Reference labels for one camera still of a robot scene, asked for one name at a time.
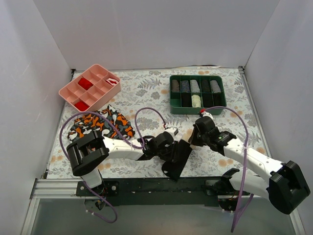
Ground black underwear beige waistband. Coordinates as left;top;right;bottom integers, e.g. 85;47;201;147
161;139;192;181

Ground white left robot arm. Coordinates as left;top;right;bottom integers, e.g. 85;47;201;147
67;127;179;196

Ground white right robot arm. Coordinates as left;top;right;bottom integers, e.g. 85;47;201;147
190;116;311;214

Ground cream rolled socks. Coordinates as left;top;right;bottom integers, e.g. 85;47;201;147
191;94;201;108

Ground black rolled socks front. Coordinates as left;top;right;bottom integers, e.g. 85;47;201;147
181;93;192;107

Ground black rolled socks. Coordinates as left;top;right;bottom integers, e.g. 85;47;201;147
201;80;211;93
181;93;192;107

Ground green compartment tray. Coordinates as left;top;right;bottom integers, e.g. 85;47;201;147
170;75;226;115

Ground white patterned rolled socks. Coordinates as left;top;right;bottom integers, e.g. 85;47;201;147
210;80;222;93

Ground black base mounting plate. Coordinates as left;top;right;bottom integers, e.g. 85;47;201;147
75;177;251;211

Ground grey white rolled socks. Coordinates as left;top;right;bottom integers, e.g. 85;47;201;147
190;79;201;93

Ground floral fern table mat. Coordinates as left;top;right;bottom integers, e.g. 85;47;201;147
44;67;270;180

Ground black rolled socks back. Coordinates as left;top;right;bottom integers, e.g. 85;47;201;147
201;80;211;93

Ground blue striped rolled socks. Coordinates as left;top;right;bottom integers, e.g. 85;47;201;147
180;80;191;93

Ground grey brown rolled socks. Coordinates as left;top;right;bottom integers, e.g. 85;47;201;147
171;79;180;93

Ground red white rolled garment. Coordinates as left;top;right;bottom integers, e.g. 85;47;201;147
106;77;118;86

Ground orange camouflage patterned garment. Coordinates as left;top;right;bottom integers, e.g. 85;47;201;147
67;105;135;142

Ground red rolled garment front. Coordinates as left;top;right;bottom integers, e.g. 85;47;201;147
74;101;89;112

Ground pink compartment tray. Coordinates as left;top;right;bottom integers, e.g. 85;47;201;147
59;64;121;112

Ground red rolled garment back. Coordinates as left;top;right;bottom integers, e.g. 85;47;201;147
78;77;93;90

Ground aluminium frame rail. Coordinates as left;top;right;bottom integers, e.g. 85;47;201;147
22;179;305;235

